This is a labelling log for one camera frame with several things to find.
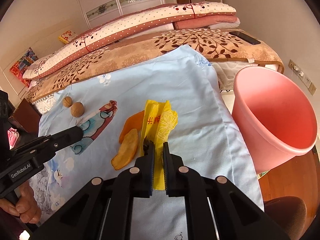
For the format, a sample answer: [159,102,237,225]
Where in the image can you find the pale orange peel piece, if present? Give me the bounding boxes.
[111,128,139,170]

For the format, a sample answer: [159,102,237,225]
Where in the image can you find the black smartphone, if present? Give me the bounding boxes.
[229,31,261,45]

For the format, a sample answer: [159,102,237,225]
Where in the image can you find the wall power socket strip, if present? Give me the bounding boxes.
[288,60,317,95]

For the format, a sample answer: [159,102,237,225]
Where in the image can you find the pink plastic trash bucket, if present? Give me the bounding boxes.
[232,67,318,174]

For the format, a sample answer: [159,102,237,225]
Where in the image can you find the red patterned wrapper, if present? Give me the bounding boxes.
[71,100,118,155]

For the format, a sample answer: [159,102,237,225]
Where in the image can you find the red white dotted quilt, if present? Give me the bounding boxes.
[23,2,236,80]

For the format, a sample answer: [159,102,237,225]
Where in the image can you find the yellow plastic bag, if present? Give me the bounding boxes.
[140,100,178,191]

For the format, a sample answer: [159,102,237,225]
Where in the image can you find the large brown walnut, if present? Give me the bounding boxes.
[70,102,85,118]

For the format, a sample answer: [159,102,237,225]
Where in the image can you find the dark wooden nightstand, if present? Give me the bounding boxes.
[9,99,41,134]

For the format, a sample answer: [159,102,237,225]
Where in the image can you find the light blue floral cloth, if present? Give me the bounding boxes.
[30,46,263,239]

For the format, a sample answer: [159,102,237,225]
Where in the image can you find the person's left hand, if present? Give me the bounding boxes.
[0,181,42,224]

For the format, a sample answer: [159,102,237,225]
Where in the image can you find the brown round stool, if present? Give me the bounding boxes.
[264,196,307,239]

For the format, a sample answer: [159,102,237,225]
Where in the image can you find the beige bed headboard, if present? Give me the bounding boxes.
[1,21,87,106]

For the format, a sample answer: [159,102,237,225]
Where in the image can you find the pink folded blanket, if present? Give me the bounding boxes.
[173,15,239,29]

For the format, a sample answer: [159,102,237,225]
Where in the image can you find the yellow red patterned pillow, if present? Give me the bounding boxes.
[58,30,77,44]

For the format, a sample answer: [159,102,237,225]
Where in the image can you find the pink item beside nightstand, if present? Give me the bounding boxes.
[8,127,19,149]

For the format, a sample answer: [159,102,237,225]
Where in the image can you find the brown leaf pattern bedspread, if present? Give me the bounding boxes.
[24,28,284,103]

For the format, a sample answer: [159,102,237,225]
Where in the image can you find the small brown walnut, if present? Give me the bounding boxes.
[62,96,73,108]

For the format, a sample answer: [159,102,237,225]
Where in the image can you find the colourful patchwork pillow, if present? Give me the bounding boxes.
[9,47,39,87]

